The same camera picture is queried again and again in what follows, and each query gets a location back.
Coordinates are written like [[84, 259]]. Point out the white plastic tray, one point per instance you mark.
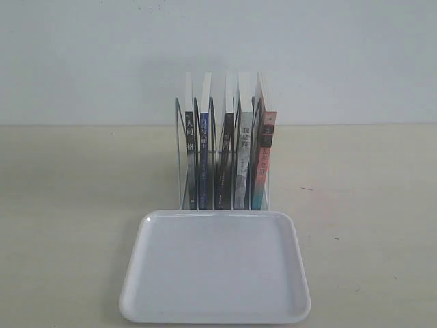
[[215, 267]]

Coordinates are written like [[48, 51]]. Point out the grey white spine book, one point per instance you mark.
[[243, 146]]

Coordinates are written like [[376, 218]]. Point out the blue moon cover book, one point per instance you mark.
[[203, 149]]

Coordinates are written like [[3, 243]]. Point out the dark brown spine book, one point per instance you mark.
[[223, 178]]

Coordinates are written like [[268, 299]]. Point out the black spine book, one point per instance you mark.
[[190, 142]]

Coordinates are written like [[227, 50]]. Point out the red spine book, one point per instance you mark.
[[263, 133]]

